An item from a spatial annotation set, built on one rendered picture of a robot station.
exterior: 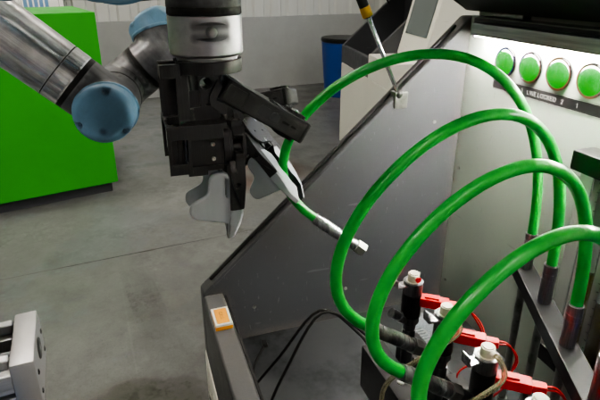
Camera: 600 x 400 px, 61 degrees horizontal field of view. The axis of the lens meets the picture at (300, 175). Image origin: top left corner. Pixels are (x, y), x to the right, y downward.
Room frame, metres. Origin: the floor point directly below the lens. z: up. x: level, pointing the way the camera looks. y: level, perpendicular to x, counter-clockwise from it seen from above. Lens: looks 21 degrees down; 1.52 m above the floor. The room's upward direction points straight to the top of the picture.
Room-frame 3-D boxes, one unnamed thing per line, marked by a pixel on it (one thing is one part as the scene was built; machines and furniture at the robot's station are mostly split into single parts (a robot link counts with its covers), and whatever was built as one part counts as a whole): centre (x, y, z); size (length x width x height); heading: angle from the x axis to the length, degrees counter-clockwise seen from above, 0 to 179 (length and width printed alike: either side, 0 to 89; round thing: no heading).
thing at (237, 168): (0.52, 0.07, 1.32); 0.05 x 0.02 x 0.09; 19
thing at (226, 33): (0.53, 0.10, 1.46); 0.08 x 0.08 x 0.05
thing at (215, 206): (0.52, 0.10, 1.27); 0.06 x 0.03 x 0.09; 109
